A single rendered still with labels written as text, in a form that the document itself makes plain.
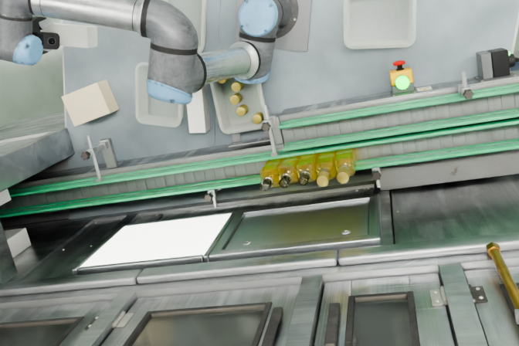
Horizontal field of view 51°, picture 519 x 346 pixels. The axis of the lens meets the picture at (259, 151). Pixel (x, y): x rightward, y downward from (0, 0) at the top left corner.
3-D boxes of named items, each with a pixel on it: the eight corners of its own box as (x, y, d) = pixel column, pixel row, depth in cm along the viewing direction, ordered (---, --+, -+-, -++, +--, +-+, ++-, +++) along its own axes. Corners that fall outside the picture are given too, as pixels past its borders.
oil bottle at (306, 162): (306, 165, 182) (297, 185, 162) (303, 149, 180) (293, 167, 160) (322, 162, 180) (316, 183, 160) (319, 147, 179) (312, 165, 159)
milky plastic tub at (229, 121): (227, 130, 197) (221, 135, 189) (214, 69, 192) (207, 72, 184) (273, 122, 193) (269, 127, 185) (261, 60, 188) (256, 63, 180)
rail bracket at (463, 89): (455, 93, 166) (462, 100, 154) (452, 69, 165) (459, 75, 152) (469, 90, 165) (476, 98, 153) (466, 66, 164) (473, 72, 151)
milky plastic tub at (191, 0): (164, 48, 196) (155, 50, 187) (165, -16, 189) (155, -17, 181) (210, 52, 193) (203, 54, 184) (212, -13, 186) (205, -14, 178)
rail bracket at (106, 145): (116, 167, 207) (86, 187, 186) (104, 125, 203) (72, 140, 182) (127, 166, 206) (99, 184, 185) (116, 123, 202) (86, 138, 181)
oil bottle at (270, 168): (273, 170, 185) (260, 191, 164) (269, 154, 183) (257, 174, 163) (289, 168, 183) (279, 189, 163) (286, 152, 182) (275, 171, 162)
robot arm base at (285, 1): (250, -16, 180) (243, -15, 171) (295, -11, 178) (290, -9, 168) (246, 30, 185) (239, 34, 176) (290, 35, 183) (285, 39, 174)
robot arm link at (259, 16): (286, -3, 169) (278, -1, 157) (279, 39, 174) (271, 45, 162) (249, -10, 171) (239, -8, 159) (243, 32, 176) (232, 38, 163)
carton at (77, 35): (26, 20, 169) (14, 21, 163) (96, 25, 165) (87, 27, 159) (27, 40, 171) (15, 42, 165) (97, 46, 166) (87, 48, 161)
